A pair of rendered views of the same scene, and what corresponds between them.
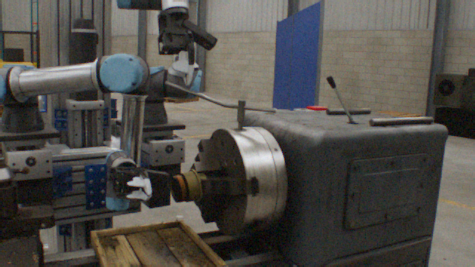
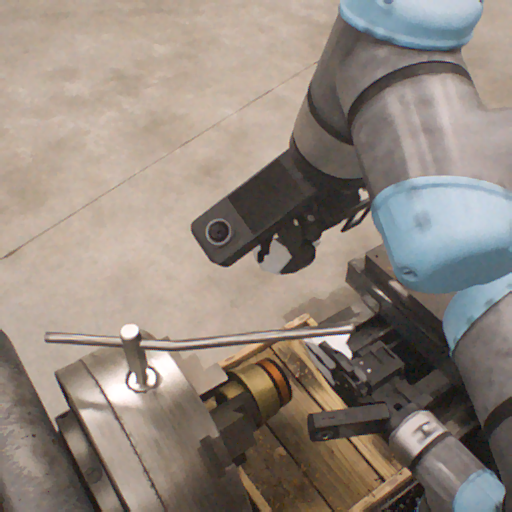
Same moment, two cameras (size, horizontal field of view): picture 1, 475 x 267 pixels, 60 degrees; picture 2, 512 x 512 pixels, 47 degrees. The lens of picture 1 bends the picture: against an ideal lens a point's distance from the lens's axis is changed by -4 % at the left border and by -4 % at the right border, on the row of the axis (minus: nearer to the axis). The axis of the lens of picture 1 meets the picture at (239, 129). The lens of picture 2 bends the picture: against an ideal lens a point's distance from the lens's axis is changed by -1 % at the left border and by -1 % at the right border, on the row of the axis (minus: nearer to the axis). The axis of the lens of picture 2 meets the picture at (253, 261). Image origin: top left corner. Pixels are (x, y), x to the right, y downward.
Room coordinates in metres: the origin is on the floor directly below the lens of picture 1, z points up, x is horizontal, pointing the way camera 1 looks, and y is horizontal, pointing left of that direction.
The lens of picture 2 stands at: (1.59, 0.08, 1.82)
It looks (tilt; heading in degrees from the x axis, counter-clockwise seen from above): 46 degrees down; 173
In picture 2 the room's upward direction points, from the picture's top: straight up
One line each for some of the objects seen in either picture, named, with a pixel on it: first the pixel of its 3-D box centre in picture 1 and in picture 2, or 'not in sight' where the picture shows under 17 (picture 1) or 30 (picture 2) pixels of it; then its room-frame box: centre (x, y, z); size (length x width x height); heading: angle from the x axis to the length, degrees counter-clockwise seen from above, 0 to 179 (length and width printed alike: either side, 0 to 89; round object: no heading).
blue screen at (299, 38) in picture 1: (291, 74); not in sight; (8.00, -0.92, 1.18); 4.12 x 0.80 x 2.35; 4
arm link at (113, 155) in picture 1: (119, 164); (460, 485); (1.32, 0.38, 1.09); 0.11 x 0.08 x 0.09; 27
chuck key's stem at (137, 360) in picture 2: (240, 119); (138, 363); (1.21, 0.00, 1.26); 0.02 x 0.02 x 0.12; 77
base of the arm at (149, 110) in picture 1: (149, 110); not in sight; (1.73, 0.37, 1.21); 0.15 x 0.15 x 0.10
